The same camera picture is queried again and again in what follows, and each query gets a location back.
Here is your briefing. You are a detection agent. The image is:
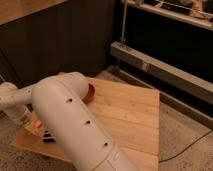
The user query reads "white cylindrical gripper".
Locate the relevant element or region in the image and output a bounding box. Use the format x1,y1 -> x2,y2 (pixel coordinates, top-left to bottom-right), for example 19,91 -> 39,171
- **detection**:
7,105 -> 38,134

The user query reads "orange pepper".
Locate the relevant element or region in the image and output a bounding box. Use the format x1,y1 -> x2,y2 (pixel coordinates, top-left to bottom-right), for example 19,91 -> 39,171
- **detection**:
34,120 -> 42,129

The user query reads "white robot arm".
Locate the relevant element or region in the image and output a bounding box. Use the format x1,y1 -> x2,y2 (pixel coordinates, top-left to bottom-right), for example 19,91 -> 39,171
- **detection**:
0,72 -> 138,171

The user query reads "black striped brush block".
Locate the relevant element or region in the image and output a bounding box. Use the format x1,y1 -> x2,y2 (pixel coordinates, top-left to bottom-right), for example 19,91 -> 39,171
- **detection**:
43,133 -> 55,143

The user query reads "brown red bowl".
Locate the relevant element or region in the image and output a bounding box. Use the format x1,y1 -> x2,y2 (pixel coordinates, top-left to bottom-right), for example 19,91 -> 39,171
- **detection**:
83,84 -> 95,103

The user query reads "metal upright pole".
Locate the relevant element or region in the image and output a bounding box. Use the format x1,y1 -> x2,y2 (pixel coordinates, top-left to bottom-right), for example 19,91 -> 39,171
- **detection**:
121,0 -> 128,46

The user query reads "metal shelf rail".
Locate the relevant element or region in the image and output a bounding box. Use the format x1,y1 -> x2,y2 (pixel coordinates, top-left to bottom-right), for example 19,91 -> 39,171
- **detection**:
110,42 -> 213,104

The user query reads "black floor cable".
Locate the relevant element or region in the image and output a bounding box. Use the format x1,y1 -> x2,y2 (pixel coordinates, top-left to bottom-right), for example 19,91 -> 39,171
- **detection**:
158,129 -> 213,164

